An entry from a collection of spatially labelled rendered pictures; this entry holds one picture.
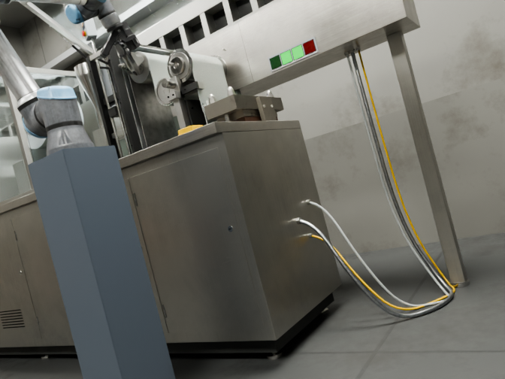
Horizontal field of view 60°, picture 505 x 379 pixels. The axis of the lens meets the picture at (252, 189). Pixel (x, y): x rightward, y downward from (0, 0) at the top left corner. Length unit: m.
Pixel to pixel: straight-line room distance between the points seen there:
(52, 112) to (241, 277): 0.84
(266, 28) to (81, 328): 1.50
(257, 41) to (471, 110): 1.45
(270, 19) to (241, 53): 0.21
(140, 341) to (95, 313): 0.17
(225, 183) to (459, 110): 1.85
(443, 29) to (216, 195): 1.99
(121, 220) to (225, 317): 0.55
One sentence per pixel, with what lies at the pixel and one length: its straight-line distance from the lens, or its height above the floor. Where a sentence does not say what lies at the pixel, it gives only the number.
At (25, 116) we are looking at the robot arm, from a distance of 1.71.
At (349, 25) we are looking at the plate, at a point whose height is 1.20.
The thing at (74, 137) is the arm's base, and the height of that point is 0.94.
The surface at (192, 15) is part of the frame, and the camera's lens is 2.48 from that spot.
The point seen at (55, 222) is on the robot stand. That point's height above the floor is 0.69.
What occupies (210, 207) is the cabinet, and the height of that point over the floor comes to 0.61.
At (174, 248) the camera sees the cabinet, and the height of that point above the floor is 0.49.
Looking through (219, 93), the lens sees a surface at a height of 1.11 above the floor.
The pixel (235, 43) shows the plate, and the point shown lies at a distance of 2.28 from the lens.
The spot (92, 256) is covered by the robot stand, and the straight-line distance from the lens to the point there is 1.43.
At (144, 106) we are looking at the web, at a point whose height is 1.17.
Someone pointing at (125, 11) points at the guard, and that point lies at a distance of 2.67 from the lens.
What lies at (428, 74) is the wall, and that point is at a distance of 3.10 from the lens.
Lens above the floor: 0.63
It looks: level
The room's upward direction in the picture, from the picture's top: 15 degrees counter-clockwise
